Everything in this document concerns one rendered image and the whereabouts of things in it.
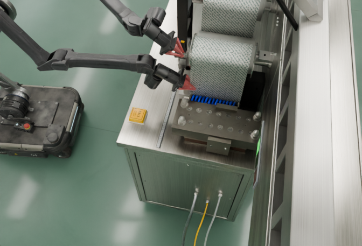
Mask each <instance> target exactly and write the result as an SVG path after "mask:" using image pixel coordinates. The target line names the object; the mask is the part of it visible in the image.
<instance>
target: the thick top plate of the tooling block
mask: <svg viewBox="0 0 362 246"><path fill-rule="evenodd" d="M181 101H182V99H179V102H178V106H177V109H176V113H175V116H174V119H173V123H172V127H171V131H172V134H173V135H179V136H184V137H189V138H194V139H200V140H205V141H207V140H208V136H212V137H218V138H223V139H228V140H231V146H236V147H241V148H245V149H250V150H255V151H257V143H258V139H257V140H253V139H252V138H251V134H252V132H253V131H254V130H260V126H261V121H262V117H261V120H260V121H258V122H257V121H255V120H253V116H254V114H255V113H256V112H252V111H246V110H241V109H237V112H236V113H233V112H229V111H223V110H218V109H215V108H216V105H213V104H208V103H202V102H196V101H190V100H189V101H188V104H189V105H188V107H187V108H182V107H181V106H180V103H181ZM180 116H184V117H185V120H186V124H185V125H184V126H180V125H179V124H178V119H179V117H180Z"/></svg>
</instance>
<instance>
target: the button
mask: <svg viewBox="0 0 362 246"><path fill-rule="evenodd" d="M146 113H147V110H146V109H141V108H135V107H133V108H132V110H131V113H130V116H129V121H132V122H137V123H143V121H144V118H145V115H146Z"/></svg>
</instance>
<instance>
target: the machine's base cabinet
mask: <svg viewBox="0 0 362 246"><path fill-rule="evenodd" d="M124 151H125V153H126V157H127V160H128V164H129V167H130V170H131V174H132V176H133V180H134V184H135V187H136V190H137V194H138V197H139V200H140V201H143V202H147V203H152V204H156V205H160V206H165V207H170V208H174V209H179V210H184V211H187V212H190V210H191V207H192V203H193V199H194V195H193V194H194V193H199V196H198V197H197V200H196V204H195V207H194V210H193V213H196V214H201V215H203V214H204V211H205V207H206V200H208V201H210V203H209V204H208V205H207V210H206V213H205V215H206V216H210V217H213V215H214V212H215V209H216V207H217V203H218V199H219V197H218V194H222V198H221V199H220V204H219V207H218V210H217V213H216V216H215V218H219V219H223V220H228V221H232V222H234V221H235V219H236V216H237V214H238V212H239V210H240V208H241V205H242V203H243V201H244V199H245V197H246V195H247V192H248V190H249V188H250V186H251V184H252V182H253V179H254V174H253V173H248V172H243V171H237V170H232V169H228V168H224V167H219V166H213V165H208V164H203V163H198V162H195V161H189V160H184V159H179V158H174V157H169V156H164V155H160V154H155V153H150V152H144V151H140V150H134V149H129V148H126V147H124Z"/></svg>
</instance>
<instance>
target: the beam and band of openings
mask: <svg viewBox="0 0 362 246"><path fill-rule="evenodd" d="M286 6H287V8H288V9H289V11H290V13H291V14H292V16H293V17H294V19H295V21H296V23H297V24H298V28H297V31H295V30H294V28H293V27H292V25H291V24H290V22H289V21H288V19H287V17H285V25H284V38H283V52H282V66H281V79H280V93H279V107H278V114H277V128H276V142H275V155H274V169H273V183H272V191H271V204H270V218H269V232H268V245H267V246H335V209H334V189H333V150H332V111H331V73H330V34H329V0H323V20H322V21H320V22H315V21H310V20H309V19H308V18H307V17H306V15H305V14H304V13H303V12H302V11H301V9H300V8H299V7H298V6H297V5H296V4H295V2H294V1H293V0H287V3H286Z"/></svg>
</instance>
